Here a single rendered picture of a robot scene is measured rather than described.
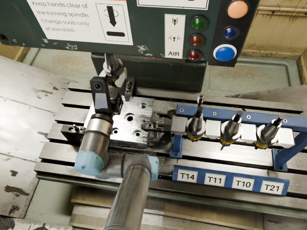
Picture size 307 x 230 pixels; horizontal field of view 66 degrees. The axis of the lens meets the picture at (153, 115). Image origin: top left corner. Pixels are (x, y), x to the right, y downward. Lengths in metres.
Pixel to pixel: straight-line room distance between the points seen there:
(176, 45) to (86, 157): 0.39
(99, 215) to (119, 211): 0.69
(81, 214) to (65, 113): 0.50
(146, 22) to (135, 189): 0.38
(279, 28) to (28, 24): 1.54
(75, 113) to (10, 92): 0.57
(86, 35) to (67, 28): 0.03
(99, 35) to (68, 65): 1.52
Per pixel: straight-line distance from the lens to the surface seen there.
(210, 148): 1.10
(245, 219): 1.23
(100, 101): 0.70
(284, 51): 1.92
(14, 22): 0.49
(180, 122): 0.78
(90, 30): 0.43
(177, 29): 0.38
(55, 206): 1.42
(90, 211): 1.25
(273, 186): 1.07
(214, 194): 1.04
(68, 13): 0.42
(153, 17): 0.38
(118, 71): 0.78
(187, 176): 1.01
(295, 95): 1.54
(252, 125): 0.82
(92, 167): 0.65
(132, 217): 0.53
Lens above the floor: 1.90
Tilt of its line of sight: 59 degrees down
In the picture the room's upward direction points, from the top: 5 degrees counter-clockwise
